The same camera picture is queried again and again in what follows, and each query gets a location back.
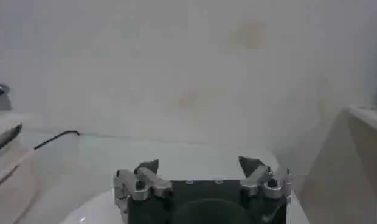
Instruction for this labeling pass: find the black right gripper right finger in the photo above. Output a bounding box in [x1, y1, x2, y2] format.
[238, 155, 292, 203]

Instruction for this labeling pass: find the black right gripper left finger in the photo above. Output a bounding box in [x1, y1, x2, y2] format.
[113, 158, 174, 211]

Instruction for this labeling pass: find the white round plate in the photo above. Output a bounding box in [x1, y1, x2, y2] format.
[59, 187, 311, 224]

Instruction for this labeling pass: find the black cable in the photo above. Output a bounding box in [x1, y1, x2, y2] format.
[33, 130, 81, 151]

